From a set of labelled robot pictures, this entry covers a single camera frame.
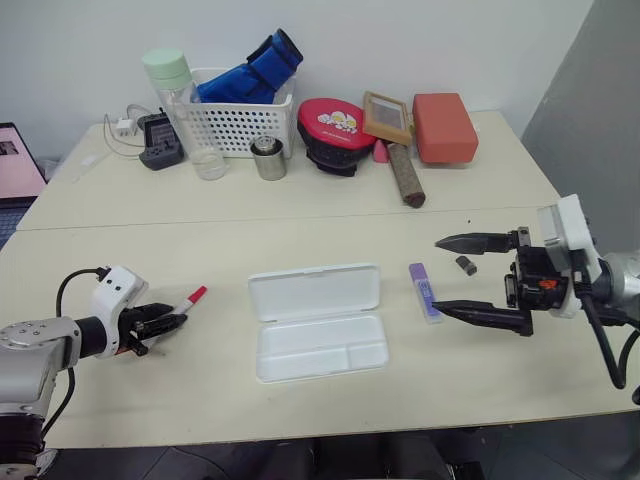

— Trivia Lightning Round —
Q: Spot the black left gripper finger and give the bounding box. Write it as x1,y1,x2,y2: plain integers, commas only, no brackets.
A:
132,312,189,342
136,301,177,322

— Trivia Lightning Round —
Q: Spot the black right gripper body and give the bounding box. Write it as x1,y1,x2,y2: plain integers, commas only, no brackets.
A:
503,243,570,315

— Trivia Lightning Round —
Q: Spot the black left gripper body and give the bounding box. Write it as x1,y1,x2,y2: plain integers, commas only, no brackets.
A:
118,305,151,358

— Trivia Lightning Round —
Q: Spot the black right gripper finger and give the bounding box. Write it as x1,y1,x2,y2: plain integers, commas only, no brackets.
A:
434,226,533,257
431,298,535,339

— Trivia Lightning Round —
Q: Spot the red capped white marker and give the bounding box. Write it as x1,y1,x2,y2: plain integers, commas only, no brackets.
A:
172,285,208,314

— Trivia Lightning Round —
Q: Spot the white open pencil case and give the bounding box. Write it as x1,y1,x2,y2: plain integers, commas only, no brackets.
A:
247,262,391,385

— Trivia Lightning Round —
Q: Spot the red and black cartoon case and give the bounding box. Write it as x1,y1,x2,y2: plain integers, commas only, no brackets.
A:
295,96,376,179

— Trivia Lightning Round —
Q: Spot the brown speckled cylinder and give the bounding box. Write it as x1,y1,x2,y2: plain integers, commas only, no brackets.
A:
386,141,428,209

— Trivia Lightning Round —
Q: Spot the orange red rectangular box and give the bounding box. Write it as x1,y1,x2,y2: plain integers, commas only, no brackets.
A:
411,91,481,166

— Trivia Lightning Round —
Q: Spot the dark grey travel adapter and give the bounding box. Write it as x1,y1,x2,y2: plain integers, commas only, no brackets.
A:
137,113,185,172

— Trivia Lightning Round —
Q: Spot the white usb charger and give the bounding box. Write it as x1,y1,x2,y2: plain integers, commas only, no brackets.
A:
115,117,141,141

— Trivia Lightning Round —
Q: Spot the small steel cup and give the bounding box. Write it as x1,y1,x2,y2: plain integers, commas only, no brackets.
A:
249,135,287,181

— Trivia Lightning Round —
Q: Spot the white perforated plastic basket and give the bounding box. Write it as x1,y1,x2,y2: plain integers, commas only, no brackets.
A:
168,67,297,161

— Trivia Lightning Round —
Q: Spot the clear bottle with green lid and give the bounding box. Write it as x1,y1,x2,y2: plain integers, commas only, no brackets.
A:
140,46,229,182

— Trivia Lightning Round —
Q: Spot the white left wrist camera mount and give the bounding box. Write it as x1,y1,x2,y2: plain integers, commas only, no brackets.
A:
89,265,150,359

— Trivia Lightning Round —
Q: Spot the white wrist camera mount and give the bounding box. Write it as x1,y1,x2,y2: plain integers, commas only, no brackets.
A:
536,193,604,320
89,265,150,359

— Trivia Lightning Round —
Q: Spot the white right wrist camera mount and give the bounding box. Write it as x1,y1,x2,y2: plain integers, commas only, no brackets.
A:
536,193,604,320

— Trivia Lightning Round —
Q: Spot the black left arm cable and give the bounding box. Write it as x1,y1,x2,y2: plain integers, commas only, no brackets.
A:
55,268,110,322

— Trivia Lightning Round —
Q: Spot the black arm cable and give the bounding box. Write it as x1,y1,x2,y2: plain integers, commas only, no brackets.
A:
55,268,110,322
573,249,640,406

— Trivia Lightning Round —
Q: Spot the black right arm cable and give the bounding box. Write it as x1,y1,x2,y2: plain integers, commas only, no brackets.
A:
573,249,640,406

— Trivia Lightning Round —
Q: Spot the wooden picture frame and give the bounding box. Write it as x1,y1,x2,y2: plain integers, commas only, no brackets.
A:
361,90,414,147

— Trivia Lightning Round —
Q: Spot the white charger cable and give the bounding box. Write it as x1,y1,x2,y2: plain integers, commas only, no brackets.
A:
103,102,167,157

